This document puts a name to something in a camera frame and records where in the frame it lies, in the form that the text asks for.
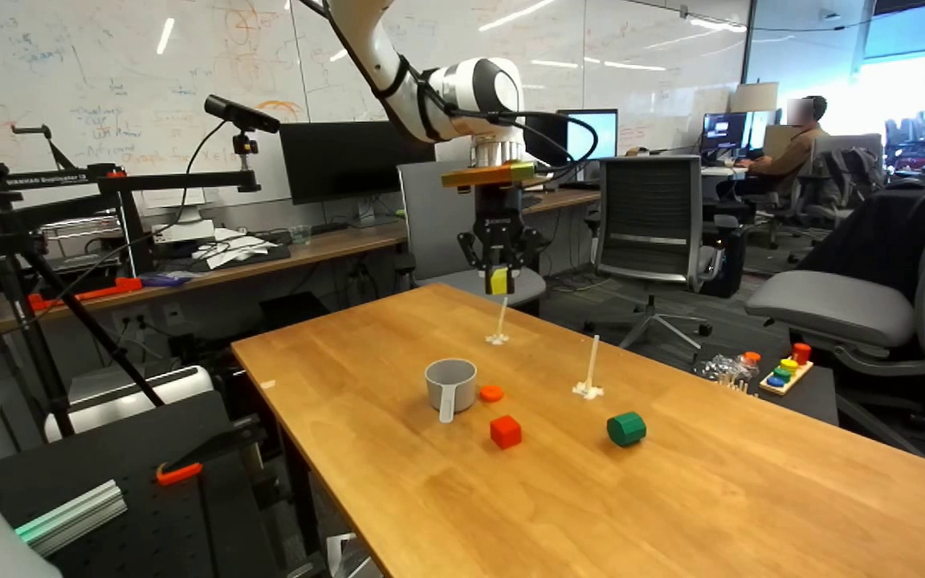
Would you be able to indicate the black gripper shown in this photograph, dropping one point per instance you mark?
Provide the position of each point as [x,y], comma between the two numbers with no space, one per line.
[498,219]

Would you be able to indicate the yellow block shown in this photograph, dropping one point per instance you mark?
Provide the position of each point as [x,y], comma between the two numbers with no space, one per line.
[498,284]

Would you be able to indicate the gray measuring cup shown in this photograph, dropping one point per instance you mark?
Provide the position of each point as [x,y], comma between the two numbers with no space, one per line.
[465,401]

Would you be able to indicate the red block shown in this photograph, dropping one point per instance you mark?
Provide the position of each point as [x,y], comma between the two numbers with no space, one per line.
[504,432]

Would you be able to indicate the green block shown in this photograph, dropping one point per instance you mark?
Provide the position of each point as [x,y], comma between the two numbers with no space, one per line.
[625,427]

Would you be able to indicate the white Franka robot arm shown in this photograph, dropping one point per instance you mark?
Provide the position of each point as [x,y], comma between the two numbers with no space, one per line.
[465,91]

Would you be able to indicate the white plastic pin stand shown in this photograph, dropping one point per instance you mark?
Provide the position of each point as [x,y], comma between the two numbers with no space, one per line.
[498,338]
[589,392]

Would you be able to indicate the small orange disc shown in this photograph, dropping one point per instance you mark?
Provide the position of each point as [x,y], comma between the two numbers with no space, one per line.
[494,392]

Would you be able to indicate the black computer monitor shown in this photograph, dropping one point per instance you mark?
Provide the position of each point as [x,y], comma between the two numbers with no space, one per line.
[546,148]

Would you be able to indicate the bright lit monitor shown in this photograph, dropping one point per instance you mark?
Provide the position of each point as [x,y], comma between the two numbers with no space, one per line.
[591,135]

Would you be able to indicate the long wooden desk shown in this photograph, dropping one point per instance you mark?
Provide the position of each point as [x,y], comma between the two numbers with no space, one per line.
[314,252]

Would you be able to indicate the clear bottle orange cap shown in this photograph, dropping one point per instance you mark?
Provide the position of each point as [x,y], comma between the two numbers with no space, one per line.
[731,372]

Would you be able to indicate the dark distant monitor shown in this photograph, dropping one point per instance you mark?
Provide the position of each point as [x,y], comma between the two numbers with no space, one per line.
[719,131]

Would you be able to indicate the white paper pile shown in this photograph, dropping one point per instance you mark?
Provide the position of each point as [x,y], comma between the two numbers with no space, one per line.
[228,252]

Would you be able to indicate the colourful stacking toy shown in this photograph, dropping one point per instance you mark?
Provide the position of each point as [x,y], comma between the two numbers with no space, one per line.
[789,372]

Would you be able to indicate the white lampshade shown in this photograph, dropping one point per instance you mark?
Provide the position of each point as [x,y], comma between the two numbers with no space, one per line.
[753,97]

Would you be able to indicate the seated person brown shirt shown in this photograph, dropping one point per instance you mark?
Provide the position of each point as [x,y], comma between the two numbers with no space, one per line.
[794,148]

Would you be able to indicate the small black table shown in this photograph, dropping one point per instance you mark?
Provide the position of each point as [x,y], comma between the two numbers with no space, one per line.
[810,407]

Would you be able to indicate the gray padded office chair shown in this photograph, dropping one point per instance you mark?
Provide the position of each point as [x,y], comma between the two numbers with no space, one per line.
[835,307]

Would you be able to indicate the white roll tube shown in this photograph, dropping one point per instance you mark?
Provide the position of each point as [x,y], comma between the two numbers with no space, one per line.
[120,403]

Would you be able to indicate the orange bar tool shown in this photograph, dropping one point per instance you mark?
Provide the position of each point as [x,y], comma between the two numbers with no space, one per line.
[89,291]

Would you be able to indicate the black cart top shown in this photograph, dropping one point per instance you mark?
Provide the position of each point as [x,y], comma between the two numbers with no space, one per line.
[142,526]

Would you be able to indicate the silver metal cylinder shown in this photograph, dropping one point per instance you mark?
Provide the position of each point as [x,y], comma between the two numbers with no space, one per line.
[71,516]

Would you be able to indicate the colourful wrist mount plate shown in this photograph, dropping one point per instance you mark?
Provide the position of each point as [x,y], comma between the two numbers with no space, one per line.
[488,175]

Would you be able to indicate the black mesh chair gray frame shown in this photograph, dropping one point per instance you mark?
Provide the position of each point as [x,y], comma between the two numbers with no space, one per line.
[649,203]

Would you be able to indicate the black bar camera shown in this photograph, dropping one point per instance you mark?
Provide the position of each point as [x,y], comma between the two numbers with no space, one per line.
[234,109]

